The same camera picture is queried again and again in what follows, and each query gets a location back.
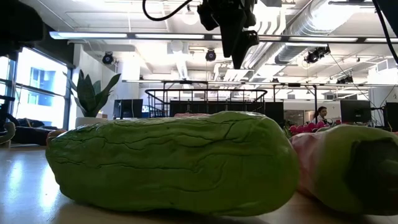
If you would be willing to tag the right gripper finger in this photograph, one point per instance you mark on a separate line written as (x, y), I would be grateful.
(247, 46)
(231, 40)

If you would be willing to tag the pink grape bunch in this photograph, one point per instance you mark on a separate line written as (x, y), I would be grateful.
(306, 127)

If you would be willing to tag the wrinkled green bitter gourd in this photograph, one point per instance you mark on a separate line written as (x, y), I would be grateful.
(171, 161)

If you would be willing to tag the red-brown chili pepper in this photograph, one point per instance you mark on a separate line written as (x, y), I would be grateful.
(335, 168)

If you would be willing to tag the orange carrot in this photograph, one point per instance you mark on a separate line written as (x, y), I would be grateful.
(56, 135)

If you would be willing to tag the round white pendant lamp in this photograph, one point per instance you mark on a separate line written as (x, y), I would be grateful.
(189, 17)

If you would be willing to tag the person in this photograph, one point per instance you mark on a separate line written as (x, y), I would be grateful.
(321, 113)

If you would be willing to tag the black computer monitor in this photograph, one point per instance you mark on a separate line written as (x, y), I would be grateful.
(127, 108)
(392, 115)
(355, 110)

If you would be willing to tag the long linear ceiling light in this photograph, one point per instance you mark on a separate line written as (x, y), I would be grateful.
(93, 35)

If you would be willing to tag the snake plant in white pot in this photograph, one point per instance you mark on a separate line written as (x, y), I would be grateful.
(88, 99)

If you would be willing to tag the large bright window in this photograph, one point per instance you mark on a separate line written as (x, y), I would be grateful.
(40, 93)

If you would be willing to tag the silver ventilation duct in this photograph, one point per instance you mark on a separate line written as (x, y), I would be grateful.
(311, 25)

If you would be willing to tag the black metal rack frame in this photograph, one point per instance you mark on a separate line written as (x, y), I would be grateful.
(315, 102)

